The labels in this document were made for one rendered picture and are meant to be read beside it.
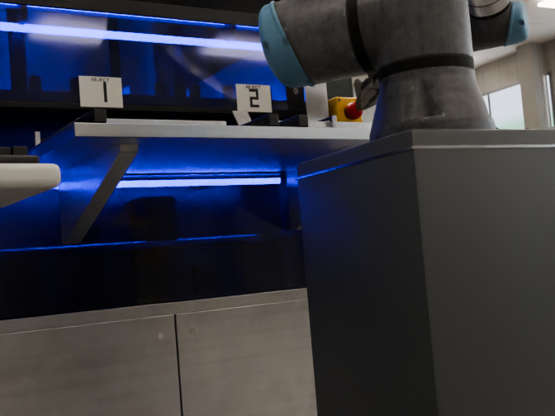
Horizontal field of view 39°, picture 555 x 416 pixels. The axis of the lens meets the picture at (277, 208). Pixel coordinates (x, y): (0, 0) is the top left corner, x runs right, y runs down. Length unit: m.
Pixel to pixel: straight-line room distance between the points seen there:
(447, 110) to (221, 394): 0.91
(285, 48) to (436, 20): 0.19
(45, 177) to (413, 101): 0.44
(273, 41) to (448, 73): 0.23
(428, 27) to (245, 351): 0.91
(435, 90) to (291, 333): 0.90
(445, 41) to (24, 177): 0.51
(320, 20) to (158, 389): 0.86
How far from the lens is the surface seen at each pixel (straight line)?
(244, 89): 1.71
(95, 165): 1.31
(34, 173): 0.96
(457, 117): 0.92
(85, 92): 1.57
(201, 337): 1.61
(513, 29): 1.50
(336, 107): 1.83
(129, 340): 1.56
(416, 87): 0.93
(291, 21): 1.01
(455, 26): 0.96
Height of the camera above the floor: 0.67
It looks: 4 degrees up
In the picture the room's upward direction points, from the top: 5 degrees counter-clockwise
